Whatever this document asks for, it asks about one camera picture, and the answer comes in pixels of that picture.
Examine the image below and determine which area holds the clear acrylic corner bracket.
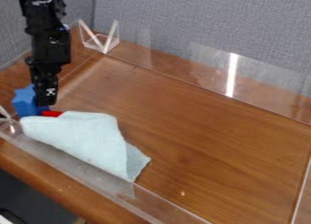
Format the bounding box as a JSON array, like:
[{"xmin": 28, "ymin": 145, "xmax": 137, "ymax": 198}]
[{"xmin": 77, "ymin": 20, "xmax": 120, "ymax": 55}]

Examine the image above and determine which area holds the light blue cloth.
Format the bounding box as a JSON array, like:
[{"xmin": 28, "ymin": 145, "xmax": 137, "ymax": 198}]
[{"xmin": 20, "ymin": 111, "xmax": 151, "ymax": 182}]

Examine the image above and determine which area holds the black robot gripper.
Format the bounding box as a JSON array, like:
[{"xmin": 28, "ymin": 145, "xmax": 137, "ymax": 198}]
[{"xmin": 19, "ymin": 0, "xmax": 71, "ymax": 106}]

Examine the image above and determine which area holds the blue star foam block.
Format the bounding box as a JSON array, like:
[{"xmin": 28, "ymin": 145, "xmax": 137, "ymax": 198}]
[{"xmin": 11, "ymin": 84, "xmax": 49, "ymax": 117}]

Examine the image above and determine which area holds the red block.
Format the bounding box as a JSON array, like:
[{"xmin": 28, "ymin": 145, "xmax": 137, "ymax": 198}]
[{"xmin": 41, "ymin": 110, "xmax": 63, "ymax": 117}]

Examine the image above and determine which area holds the clear acrylic left bracket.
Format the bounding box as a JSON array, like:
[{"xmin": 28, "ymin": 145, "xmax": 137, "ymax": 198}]
[{"xmin": 0, "ymin": 106, "xmax": 17, "ymax": 135}]

